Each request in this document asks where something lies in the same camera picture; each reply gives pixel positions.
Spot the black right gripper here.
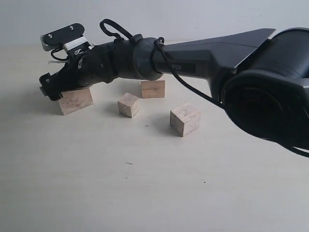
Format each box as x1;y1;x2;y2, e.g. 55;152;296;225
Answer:
39;43;116;102

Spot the smallest wooden cube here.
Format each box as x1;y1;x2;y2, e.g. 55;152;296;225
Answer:
117;93;140;118

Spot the second largest wooden cube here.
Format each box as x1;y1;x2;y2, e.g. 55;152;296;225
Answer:
140;80;166;99

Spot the third largest wooden cube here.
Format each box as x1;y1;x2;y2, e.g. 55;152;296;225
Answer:
169;103;201;137

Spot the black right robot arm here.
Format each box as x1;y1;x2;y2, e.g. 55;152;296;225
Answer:
40;24;309;148

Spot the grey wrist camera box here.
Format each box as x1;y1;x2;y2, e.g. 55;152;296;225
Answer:
40;23;85;52

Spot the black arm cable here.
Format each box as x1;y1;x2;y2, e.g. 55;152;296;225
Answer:
99;19;309;158

